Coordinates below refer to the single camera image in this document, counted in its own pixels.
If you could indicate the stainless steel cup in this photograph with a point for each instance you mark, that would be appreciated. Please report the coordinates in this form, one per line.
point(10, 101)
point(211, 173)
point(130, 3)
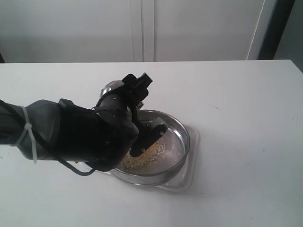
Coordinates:
point(115, 87)

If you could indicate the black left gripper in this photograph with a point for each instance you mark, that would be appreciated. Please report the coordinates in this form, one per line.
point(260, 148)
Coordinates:
point(118, 133)

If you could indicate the yellow grain mixture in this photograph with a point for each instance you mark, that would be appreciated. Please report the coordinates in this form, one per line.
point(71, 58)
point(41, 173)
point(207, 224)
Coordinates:
point(151, 154)

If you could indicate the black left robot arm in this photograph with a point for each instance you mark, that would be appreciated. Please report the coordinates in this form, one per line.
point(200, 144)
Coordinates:
point(62, 131)

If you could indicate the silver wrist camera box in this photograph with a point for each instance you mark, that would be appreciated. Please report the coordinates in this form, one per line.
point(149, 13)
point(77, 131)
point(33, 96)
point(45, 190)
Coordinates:
point(154, 122)

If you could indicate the white plastic tray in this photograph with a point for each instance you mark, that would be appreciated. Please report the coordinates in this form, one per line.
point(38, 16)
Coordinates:
point(187, 165)

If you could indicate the round steel mesh sieve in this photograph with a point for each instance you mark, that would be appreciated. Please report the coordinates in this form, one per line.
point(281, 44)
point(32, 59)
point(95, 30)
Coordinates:
point(170, 121)

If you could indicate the white cabinet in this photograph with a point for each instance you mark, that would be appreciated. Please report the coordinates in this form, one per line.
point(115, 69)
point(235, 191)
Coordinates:
point(132, 30)

